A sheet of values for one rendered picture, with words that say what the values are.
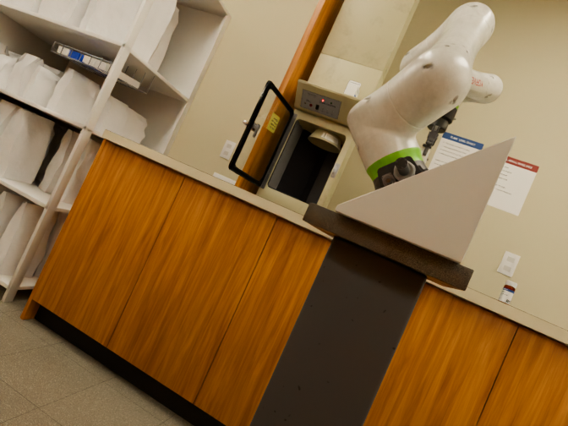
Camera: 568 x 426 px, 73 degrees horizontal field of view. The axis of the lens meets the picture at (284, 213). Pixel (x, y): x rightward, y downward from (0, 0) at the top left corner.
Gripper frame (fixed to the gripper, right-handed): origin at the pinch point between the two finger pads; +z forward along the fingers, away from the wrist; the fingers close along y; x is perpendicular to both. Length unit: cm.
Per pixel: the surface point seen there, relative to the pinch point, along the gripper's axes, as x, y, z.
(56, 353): -102, 21, 132
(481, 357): 43, 14, 57
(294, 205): -44, -13, 34
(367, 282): 2, 77, 48
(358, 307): 2, 77, 53
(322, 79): -57, -13, -27
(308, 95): -57, -5, -15
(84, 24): -181, 9, -8
